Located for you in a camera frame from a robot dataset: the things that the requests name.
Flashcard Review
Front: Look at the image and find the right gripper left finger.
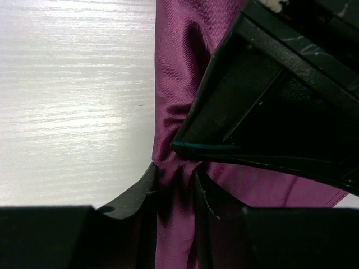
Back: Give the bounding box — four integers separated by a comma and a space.
1, 164, 158, 268

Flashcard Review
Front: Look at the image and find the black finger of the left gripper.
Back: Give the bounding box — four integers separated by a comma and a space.
171, 12, 358, 194

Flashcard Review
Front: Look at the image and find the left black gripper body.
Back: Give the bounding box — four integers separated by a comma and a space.
243, 1, 358, 95

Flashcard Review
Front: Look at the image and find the purple cloth napkin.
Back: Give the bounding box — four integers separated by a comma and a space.
152, 1, 346, 268

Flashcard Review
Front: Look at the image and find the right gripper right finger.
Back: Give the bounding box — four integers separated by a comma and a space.
193, 171, 358, 268

